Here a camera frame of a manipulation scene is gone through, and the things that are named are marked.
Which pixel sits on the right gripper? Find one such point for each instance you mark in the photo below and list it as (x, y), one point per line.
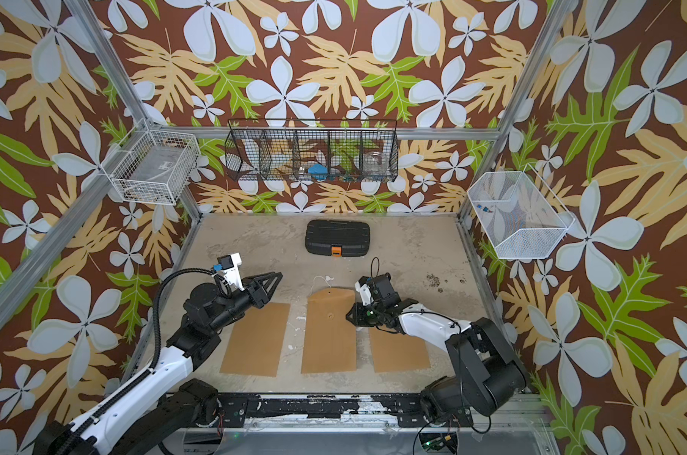
(355, 316)

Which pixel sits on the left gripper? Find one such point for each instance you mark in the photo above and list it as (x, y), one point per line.
(255, 292)

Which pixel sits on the brown file bag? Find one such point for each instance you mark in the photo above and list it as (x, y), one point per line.
(256, 342)
(330, 344)
(393, 353)

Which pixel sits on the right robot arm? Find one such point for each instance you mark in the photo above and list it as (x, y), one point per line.
(487, 373)

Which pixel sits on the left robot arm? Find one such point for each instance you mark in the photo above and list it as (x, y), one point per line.
(163, 397)

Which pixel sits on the black tool case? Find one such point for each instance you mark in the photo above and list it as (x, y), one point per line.
(338, 238)

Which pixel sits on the blue item in basket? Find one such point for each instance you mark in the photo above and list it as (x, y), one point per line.
(318, 172)

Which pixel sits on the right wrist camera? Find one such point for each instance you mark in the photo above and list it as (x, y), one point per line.
(364, 291)

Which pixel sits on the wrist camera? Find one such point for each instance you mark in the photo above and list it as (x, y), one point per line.
(364, 291)
(227, 268)

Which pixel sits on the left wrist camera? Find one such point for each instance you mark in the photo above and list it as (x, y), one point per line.
(227, 268)

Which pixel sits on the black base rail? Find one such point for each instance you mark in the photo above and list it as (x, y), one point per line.
(400, 410)

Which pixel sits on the black wire basket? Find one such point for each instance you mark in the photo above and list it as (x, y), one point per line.
(353, 151)

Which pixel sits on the white wire basket left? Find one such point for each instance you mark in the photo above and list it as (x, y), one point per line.
(154, 167)

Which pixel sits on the white wire basket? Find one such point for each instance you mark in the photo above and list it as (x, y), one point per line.
(154, 167)
(521, 215)

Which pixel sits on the white wire basket right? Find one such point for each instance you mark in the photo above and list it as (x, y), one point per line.
(521, 215)

